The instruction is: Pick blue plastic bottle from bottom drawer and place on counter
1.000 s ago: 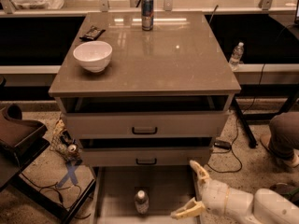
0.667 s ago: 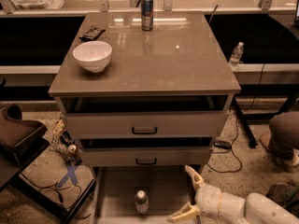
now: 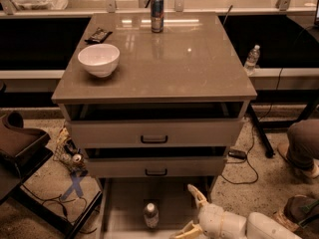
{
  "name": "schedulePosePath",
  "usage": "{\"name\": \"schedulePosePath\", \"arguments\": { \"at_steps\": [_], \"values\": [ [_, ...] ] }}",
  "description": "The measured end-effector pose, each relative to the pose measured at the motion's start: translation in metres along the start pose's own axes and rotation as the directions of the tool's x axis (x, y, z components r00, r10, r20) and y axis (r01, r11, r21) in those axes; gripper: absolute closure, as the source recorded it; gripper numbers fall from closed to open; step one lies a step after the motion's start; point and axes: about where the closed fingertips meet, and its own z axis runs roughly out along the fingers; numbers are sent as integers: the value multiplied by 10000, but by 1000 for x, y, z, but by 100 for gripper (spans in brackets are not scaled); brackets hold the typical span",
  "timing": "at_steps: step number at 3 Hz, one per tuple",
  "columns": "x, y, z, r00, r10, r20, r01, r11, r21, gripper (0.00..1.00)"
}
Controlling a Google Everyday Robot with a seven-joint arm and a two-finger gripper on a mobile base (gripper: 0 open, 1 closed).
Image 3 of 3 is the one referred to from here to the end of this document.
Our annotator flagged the grey drawer cabinet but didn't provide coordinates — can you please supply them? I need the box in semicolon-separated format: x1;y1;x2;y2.
51;11;258;239

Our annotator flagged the drawer with black handle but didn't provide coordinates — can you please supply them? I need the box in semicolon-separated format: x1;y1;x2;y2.
85;146;226;178
66;119;243;148

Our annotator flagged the dark chair on left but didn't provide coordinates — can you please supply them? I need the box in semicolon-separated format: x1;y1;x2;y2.
0;112;102;239

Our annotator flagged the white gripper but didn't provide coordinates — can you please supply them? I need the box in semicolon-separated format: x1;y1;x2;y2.
169;184;247;239

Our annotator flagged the black power adapter with cable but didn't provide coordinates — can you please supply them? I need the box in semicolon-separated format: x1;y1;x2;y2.
220;117;277;185

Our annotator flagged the wire basket with cans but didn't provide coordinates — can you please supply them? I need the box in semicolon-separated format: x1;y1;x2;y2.
53;127;86;172

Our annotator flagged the person's brown trouser leg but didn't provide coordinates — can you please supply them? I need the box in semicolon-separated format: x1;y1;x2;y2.
287;119;319;171

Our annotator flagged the tan shoe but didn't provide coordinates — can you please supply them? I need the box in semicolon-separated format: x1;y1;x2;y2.
276;141;319;180
273;210;299;232

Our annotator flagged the blue energy drink can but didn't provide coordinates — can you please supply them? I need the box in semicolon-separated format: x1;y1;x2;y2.
151;0;163;33

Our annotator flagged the tan shoe far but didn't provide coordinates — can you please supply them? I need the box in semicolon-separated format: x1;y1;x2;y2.
276;141;319;180

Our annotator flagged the clear water bottle on ledge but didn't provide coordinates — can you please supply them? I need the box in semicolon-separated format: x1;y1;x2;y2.
244;45;260;75

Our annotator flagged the middle drawer with black handle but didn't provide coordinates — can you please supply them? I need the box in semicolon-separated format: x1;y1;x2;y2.
85;146;226;178

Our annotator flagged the clear plastic bottle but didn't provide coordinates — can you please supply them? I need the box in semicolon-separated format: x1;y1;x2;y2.
144;202;160;229

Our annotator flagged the white ceramic bowl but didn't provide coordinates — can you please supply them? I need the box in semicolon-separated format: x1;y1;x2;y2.
78;44;120;78

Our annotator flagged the open bottom drawer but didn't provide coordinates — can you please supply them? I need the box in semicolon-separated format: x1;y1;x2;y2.
96;177;210;239

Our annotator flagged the top drawer with black handle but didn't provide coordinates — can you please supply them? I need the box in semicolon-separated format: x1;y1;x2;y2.
66;119;243;148

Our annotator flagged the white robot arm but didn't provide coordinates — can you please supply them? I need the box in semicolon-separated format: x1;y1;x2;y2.
169;184;302;239

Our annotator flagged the dark snack bar wrapper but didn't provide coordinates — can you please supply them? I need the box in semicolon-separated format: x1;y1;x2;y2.
85;27;112;44

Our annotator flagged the tan shoe near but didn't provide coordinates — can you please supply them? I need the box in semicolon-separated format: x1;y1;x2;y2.
273;210;299;232

